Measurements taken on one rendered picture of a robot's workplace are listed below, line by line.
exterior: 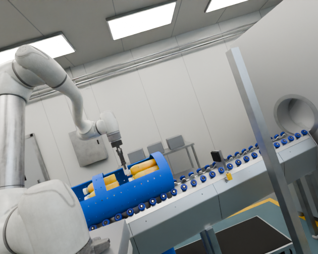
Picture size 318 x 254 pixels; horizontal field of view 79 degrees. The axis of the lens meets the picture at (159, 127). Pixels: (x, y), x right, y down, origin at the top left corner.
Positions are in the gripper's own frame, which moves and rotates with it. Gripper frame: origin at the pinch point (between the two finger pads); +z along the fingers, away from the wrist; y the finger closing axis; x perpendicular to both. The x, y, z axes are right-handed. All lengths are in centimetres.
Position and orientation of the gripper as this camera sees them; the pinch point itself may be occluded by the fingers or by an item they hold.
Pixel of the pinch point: (125, 169)
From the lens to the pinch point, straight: 134.1
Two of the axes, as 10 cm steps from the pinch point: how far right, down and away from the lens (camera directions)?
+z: 3.3, 9.5, -0.1
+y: -2.4, 0.9, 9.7
